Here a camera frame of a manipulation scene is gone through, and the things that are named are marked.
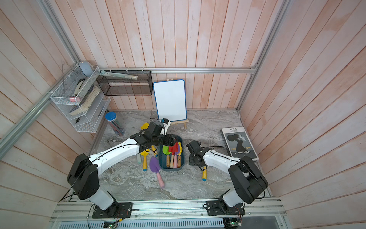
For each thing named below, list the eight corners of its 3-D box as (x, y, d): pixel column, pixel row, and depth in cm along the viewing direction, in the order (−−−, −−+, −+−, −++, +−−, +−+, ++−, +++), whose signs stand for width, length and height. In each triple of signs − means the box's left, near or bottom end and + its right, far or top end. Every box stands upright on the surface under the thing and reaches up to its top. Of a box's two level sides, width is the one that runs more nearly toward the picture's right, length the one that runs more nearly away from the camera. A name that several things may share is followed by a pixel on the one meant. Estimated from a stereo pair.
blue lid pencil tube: (113, 136, 106) (103, 119, 91) (116, 129, 110) (106, 111, 95) (123, 136, 106) (114, 119, 91) (125, 129, 110) (117, 111, 95)
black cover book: (227, 160, 93) (229, 157, 90) (220, 129, 109) (221, 126, 106) (255, 160, 93) (258, 157, 90) (244, 129, 109) (246, 126, 106)
